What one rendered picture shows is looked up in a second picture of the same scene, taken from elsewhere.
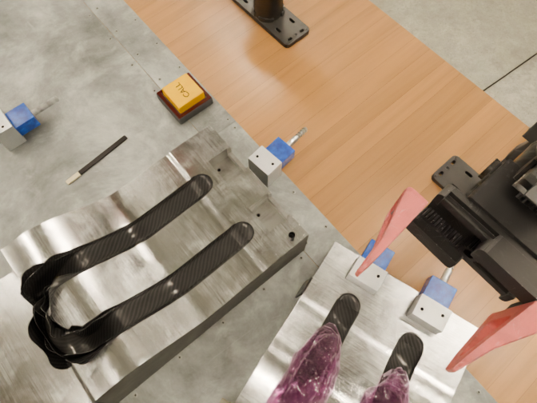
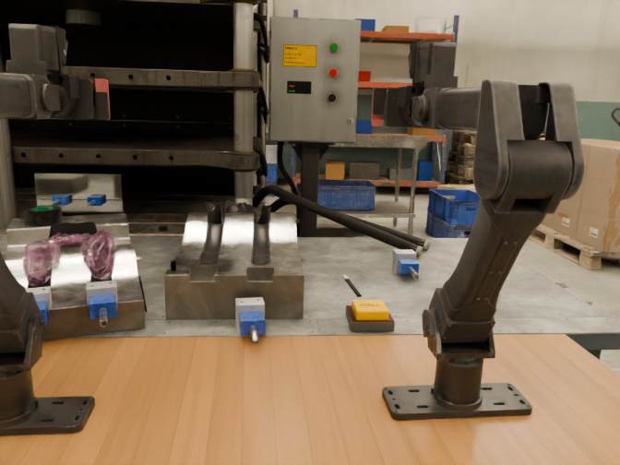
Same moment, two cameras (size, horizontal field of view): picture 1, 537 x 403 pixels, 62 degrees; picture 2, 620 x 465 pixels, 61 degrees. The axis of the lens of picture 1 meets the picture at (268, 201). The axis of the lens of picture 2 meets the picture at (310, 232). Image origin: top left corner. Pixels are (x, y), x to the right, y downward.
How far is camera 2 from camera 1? 122 cm
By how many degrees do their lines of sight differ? 89
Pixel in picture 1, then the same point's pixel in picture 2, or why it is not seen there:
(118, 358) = (197, 215)
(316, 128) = (255, 367)
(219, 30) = not seen: hidden behind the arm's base
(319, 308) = (121, 281)
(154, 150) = (333, 301)
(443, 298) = not seen: hidden behind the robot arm
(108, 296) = (232, 222)
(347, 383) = (74, 258)
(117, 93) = (409, 304)
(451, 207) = (83, 83)
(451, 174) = (70, 409)
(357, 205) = (152, 353)
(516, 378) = not seen: outside the picture
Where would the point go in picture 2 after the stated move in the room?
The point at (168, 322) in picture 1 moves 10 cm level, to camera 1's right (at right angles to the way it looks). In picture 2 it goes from (196, 235) to (160, 244)
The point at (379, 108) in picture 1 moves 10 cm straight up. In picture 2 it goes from (218, 415) to (217, 347)
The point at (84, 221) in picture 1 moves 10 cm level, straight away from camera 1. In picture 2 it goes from (285, 232) to (326, 231)
